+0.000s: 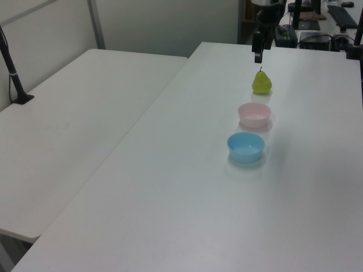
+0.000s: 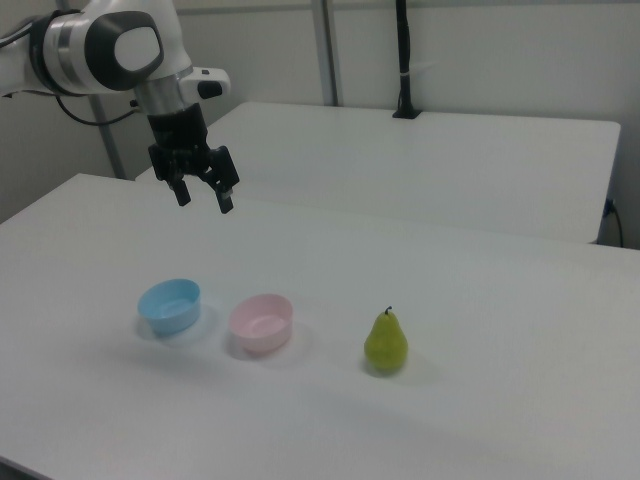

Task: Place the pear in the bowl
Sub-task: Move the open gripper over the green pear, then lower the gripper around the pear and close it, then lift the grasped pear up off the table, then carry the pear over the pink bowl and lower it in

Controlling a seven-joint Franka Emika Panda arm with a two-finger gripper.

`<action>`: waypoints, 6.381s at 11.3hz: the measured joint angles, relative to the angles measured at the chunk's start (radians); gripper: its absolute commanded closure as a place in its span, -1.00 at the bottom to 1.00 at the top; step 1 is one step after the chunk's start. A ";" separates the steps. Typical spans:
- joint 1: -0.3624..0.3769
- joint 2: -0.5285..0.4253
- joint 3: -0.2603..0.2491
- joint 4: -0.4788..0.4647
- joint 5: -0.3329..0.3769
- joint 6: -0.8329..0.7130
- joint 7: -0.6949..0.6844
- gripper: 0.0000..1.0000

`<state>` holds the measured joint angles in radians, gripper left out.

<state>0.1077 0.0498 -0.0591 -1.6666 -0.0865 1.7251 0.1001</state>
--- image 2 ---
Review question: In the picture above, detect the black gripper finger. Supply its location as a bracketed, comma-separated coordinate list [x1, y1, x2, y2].
[147, 144, 193, 207]
[202, 145, 239, 215]

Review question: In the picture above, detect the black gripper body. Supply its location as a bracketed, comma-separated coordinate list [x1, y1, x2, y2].
[146, 101, 213, 176]

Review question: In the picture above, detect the green yellow pear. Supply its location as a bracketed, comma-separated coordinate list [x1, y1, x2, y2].
[363, 305, 409, 374]

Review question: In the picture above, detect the light blue plastic bowl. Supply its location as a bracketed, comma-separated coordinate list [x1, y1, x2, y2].
[137, 278, 203, 338]

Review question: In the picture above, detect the pink plastic bowl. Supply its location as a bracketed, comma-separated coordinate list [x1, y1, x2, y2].
[228, 293, 295, 357]

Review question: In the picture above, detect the black pole with clamp base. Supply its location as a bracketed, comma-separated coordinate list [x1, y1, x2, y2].
[391, 0, 423, 121]

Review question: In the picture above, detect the grey vertical frame post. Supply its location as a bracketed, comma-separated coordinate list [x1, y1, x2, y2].
[88, 93, 127, 181]

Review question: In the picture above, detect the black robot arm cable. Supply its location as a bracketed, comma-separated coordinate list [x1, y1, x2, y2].
[53, 93, 141, 126]

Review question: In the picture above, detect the white vertical frame post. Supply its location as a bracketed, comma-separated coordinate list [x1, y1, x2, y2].
[310, 0, 346, 107]

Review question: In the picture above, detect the black wall power cable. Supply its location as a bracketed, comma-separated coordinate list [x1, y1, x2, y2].
[603, 197, 626, 248]

